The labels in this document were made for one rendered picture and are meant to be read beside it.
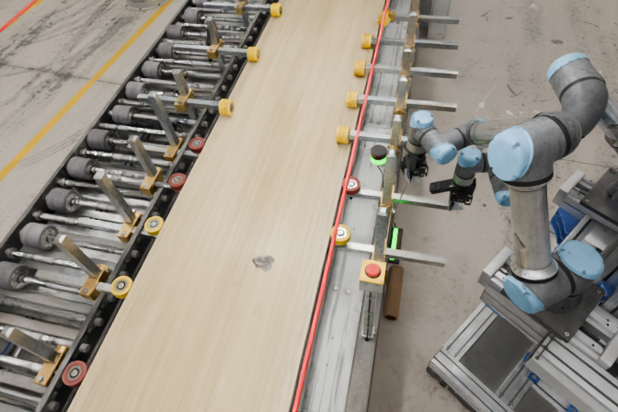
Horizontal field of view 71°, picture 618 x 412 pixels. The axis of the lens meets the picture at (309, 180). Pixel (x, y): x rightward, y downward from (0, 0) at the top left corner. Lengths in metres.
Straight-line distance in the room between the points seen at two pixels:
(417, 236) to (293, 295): 1.36
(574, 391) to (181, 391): 1.19
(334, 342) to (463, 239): 1.30
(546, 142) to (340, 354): 1.13
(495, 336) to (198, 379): 1.44
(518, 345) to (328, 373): 1.00
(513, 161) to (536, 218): 0.18
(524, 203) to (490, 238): 1.72
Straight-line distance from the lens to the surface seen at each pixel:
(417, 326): 2.54
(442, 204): 1.88
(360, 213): 2.11
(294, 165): 1.95
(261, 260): 1.68
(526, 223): 1.21
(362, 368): 1.72
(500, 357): 2.36
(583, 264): 1.39
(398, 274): 2.57
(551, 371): 1.59
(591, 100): 1.43
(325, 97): 2.26
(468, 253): 2.80
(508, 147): 1.09
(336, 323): 1.86
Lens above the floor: 2.37
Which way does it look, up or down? 51 degrees down
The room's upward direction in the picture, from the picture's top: 7 degrees counter-clockwise
